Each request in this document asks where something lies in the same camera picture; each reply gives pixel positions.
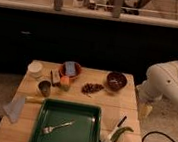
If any dark grape bunch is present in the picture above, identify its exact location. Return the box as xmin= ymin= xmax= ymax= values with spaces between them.
xmin=81 ymin=83 xmax=104 ymax=94

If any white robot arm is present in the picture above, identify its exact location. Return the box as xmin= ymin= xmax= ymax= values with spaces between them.
xmin=136 ymin=60 xmax=178 ymax=120

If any green plastic tray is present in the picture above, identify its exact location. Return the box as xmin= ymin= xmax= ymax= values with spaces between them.
xmin=29 ymin=98 xmax=102 ymax=142

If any green cucumber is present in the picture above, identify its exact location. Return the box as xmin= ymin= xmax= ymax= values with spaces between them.
xmin=111 ymin=126 xmax=134 ymax=142

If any dark red bowl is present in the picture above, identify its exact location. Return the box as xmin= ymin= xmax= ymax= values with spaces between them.
xmin=106 ymin=71 xmax=128 ymax=91

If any white black peeler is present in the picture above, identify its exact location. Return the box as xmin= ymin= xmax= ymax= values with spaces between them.
xmin=100 ymin=117 xmax=127 ymax=142

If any orange yellow fruit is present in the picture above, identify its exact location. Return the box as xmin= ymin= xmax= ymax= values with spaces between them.
xmin=60 ymin=76 xmax=70 ymax=91

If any blue sponge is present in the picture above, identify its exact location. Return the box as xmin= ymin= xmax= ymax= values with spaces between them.
xmin=65 ymin=61 xmax=76 ymax=77

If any brown block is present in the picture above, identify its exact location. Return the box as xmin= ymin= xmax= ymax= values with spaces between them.
xmin=50 ymin=69 xmax=61 ymax=86

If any silver metal fork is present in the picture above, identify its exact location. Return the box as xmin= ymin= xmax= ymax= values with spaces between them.
xmin=42 ymin=121 xmax=74 ymax=134

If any grey metal cup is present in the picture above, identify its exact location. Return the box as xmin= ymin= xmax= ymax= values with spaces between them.
xmin=38 ymin=80 xmax=51 ymax=97

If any white cup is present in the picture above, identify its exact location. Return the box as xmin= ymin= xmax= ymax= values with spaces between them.
xmin=27 ymin=61 xmax=43 ymax=78

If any spatula with wooden handle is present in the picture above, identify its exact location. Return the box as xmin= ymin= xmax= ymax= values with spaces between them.
xmin=3 ymin=96 xmax=45 ymax=124

